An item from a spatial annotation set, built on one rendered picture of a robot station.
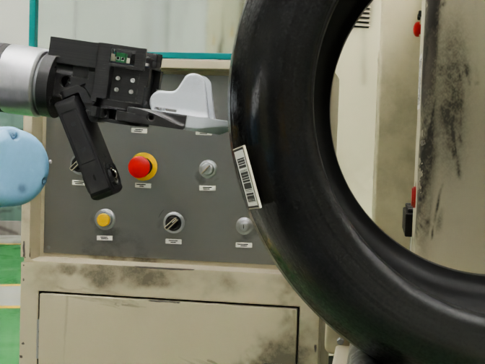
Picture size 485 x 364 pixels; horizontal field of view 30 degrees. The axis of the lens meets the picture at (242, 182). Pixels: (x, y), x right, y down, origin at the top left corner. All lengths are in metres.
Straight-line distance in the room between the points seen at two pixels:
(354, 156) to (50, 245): 2.83
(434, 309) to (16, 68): 0.49
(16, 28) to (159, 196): 8.35
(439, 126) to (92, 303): 0.75
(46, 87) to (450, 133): 0.54
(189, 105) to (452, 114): 0.41
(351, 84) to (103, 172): 3.47
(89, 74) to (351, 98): 3.46
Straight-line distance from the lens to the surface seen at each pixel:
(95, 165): 0.97
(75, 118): 0.98
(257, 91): 0.84
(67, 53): 0.99
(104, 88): 0.95
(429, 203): 1.23
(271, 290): 1.60
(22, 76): 0.98
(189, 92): 0.95
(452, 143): 1.23
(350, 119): 4.39
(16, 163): 0.87
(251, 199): 0.85
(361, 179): 4.41
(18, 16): 9.97
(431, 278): 1.12
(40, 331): 1.71
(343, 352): 1.19
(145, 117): 0.93
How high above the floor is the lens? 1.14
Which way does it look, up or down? 3 degrees down
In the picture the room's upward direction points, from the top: 2 degrees clockwise
